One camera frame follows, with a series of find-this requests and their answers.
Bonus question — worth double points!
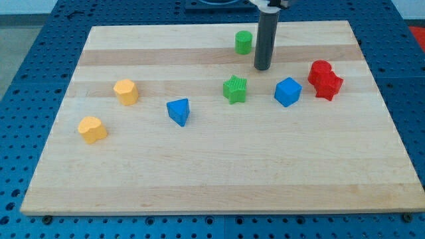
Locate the green star block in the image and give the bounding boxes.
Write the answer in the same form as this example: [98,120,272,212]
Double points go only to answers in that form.
[223,75,247,104]

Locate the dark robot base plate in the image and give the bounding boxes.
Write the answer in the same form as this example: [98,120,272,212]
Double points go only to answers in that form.
[185,0,256,12]

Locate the yellow hexagon block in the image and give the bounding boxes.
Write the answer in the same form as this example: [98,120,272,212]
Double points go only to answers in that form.
[113,79,139,106]

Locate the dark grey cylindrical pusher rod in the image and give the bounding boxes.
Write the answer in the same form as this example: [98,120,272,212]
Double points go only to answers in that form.
[254,11,280,70]

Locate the yellow heart block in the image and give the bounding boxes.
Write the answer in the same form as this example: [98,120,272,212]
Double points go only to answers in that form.
[77,116,108,144]

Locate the blue cube block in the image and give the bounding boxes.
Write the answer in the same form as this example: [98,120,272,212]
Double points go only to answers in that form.
[274,77,302,107]

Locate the green cylinder block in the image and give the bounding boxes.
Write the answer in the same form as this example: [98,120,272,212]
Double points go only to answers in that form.
[234,31,252,54]

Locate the red cylinder block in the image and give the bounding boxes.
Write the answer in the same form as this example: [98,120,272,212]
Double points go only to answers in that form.
[307,60,332,85]

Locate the blue triangle block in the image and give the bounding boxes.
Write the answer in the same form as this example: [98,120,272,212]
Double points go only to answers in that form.
[166,98,190,127]

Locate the light wooden board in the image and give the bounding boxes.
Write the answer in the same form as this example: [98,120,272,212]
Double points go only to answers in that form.
[21,21,424,216]

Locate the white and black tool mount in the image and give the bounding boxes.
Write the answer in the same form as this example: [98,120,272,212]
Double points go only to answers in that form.
[249,0,290,13]

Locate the red star block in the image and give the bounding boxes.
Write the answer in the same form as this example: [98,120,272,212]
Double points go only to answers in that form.
[314,71,343,101]

